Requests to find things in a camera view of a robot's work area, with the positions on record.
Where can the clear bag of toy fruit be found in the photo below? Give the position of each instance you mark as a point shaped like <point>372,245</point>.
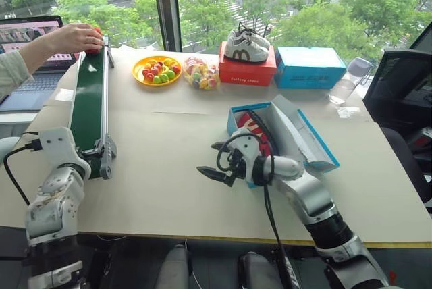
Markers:
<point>202,73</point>

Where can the black office chair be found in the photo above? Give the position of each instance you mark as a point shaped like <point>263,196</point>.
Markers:
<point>398,96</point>

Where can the person's forearm pale sleeve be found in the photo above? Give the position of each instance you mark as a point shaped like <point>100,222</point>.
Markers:
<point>17,67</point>

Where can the green conveyor belt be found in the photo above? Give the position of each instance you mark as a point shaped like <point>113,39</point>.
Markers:
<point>89,100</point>

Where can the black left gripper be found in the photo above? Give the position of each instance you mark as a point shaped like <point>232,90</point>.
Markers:
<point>86,154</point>

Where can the red shoe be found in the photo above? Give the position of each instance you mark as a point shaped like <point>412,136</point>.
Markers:
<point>251,127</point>

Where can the yellow plate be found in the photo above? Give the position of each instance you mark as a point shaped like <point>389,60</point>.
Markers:
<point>140,76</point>

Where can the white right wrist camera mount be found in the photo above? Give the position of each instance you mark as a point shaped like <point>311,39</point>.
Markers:
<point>245,145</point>

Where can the red apple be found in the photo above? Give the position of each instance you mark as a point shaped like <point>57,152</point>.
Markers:
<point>95,46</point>

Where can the dark window frame post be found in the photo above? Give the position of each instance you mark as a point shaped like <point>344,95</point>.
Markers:
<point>167,5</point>

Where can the open blue shoebox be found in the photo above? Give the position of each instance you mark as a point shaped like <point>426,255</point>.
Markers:
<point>303,137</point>

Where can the white paper label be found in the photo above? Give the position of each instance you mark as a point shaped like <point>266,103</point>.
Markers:
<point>349,112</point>

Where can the clear water bottle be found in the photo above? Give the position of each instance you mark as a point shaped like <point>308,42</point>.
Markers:
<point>346,86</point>

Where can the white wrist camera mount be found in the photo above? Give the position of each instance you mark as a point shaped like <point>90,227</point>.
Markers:
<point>245,145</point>
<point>55,144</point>

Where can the red shoebox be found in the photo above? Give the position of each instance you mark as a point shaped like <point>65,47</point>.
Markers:
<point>244,72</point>

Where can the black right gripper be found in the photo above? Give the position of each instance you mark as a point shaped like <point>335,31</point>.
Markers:
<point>237,167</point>

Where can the white brown sneaker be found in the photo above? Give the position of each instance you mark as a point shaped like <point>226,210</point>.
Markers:
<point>243,51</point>
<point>261,40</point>

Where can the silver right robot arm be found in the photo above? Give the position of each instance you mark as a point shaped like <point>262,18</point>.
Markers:
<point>303,194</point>

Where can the dark rounded shape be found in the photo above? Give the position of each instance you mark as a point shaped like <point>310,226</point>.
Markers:
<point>258,272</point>
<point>175,268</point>

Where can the open laptop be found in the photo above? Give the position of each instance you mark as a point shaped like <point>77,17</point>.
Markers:
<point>30,76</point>

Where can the closed blue shoebox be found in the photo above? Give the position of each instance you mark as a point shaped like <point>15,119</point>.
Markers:
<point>308,69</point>

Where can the person's bare hand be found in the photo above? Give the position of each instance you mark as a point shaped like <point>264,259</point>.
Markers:
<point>72,37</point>

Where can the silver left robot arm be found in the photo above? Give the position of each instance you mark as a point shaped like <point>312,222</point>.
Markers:
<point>54,201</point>

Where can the red toy fruit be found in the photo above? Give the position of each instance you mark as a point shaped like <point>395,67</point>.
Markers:
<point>175,69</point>
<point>146,73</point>

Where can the green toy fruit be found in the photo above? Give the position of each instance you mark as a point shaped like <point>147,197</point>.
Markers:
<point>171,74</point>
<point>164,78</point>
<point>157,79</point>

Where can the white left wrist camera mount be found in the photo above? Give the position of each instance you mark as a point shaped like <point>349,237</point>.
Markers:
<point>55,144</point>

